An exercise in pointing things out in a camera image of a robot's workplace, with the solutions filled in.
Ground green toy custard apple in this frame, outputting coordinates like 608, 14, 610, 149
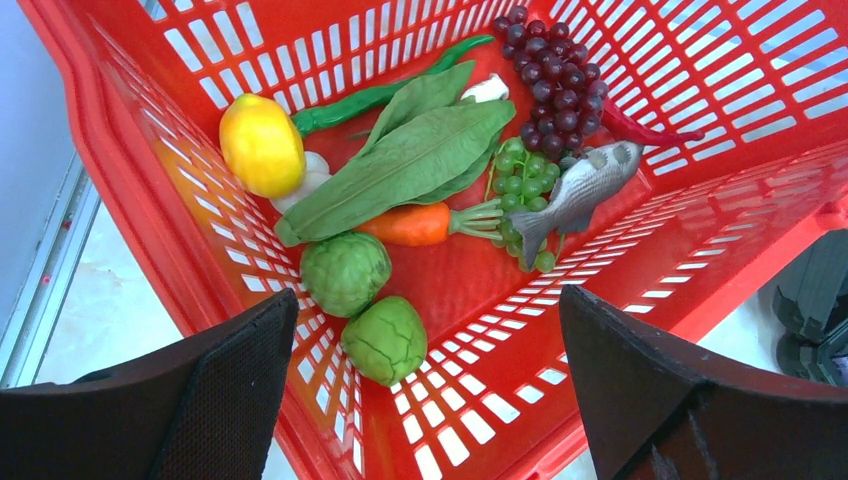
300, 231, 392, 318

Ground orange toy carrot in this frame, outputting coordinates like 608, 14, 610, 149
355, 199, 504, 247

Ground red plastic shopping basket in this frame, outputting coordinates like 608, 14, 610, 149
16, 0, 848, 480

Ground green toy round fruit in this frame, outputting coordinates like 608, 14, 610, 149
341, 296, 428, 387

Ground white toy garlic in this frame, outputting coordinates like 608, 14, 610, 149
271, 151, 332, 214

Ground dark purple toy grapes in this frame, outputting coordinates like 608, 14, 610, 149
492, 5, 608, 160

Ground red toy chili pepper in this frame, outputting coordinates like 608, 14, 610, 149
601, 99, 705, 147

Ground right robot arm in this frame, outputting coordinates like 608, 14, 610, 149
772, 229, 847, 387

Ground green toy grapes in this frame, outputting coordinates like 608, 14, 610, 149
487, 137, 561, 273

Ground grey toy fish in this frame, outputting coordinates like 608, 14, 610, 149
508, 141, 644, 267

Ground green toy vegetable leaves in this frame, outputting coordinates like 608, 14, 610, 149
275, 61, 516, 247

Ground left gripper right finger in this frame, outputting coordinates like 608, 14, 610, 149
558, 285, 847, 479

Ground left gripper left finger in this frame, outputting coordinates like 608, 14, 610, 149
1, 289, 299, 479

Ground green toy chili pepper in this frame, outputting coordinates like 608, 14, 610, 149
291, 35, 495, 137

